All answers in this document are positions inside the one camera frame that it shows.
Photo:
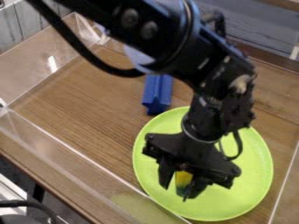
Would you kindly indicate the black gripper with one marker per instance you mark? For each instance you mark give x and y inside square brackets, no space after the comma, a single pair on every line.
[179,153]

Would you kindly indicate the yellow toy banana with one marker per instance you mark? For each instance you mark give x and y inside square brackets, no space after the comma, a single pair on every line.
[183,178]

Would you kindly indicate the green round plate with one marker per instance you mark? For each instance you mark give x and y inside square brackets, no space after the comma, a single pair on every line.
[218,204]

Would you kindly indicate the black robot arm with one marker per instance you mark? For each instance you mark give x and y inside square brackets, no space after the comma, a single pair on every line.
[179,42]

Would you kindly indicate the blue plastic block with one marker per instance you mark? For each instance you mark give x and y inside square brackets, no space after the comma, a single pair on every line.
[158,93]

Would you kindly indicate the black device under table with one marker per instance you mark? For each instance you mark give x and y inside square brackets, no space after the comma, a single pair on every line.
[21,208]

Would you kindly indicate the clear acrylic enclosure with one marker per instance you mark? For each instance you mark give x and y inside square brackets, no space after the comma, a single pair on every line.
[74,118]

